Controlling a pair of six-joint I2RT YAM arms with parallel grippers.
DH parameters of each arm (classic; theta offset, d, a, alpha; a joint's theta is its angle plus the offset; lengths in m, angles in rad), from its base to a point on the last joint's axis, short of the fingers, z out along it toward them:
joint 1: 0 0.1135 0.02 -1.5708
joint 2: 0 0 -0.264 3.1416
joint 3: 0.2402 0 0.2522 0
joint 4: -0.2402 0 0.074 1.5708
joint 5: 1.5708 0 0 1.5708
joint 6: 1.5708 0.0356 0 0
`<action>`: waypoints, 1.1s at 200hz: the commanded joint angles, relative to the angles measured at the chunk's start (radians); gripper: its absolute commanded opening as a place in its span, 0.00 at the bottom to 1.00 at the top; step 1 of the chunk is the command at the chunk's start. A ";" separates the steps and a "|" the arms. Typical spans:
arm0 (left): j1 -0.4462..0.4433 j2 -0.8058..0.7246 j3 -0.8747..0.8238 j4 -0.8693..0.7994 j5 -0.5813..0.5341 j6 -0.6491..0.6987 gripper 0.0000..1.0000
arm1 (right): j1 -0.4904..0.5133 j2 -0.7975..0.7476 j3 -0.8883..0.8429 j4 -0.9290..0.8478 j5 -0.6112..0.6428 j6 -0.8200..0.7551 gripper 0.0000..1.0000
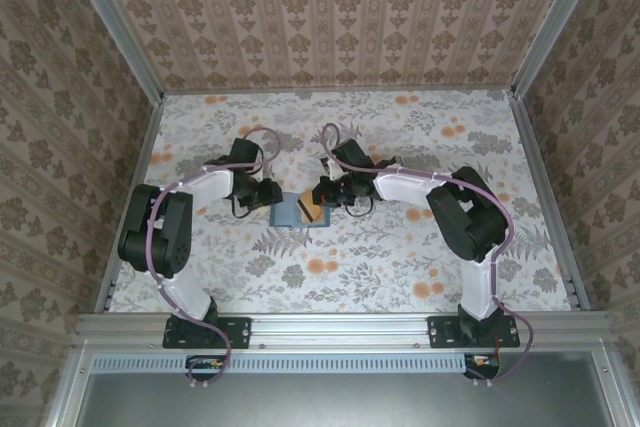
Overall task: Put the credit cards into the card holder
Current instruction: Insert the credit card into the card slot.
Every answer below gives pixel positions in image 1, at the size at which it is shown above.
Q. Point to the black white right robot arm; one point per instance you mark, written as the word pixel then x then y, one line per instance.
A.
pixel 475 227

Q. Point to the blue card holder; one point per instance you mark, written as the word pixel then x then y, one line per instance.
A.
pixel 284 214

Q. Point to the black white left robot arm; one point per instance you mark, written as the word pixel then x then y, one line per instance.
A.
pixel 155 232

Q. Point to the aluminium frame post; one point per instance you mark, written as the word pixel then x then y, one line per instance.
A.
pixel 556 22
pixel 117 27

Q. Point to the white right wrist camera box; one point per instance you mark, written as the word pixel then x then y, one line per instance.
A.
pixel 330 169

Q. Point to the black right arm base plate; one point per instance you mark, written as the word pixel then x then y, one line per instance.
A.
pixel 440 332

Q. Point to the aluminium side rail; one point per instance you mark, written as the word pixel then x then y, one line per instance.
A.
pixel 144 147
pixel 533 147

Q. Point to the grey sheet metal panel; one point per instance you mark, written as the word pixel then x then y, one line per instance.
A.
pixel 340 402

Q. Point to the yellow power connector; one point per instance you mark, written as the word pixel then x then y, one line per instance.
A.
pixel 481 361
pixel 214 362

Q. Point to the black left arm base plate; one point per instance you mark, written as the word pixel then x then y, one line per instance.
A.
pixel 240 332

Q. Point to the aluminium frame cross rail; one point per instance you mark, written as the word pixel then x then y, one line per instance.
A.
pixel 340 329

